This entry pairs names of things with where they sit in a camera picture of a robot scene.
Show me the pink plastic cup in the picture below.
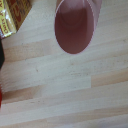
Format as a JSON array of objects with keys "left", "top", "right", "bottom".
[{"left": 54, "top": 0, "right": 103, "bottom": 55}]

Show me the yellow red food box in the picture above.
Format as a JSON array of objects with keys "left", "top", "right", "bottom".
[{"left": 0, "top": 0, "right": 33, "bottom": 39}]

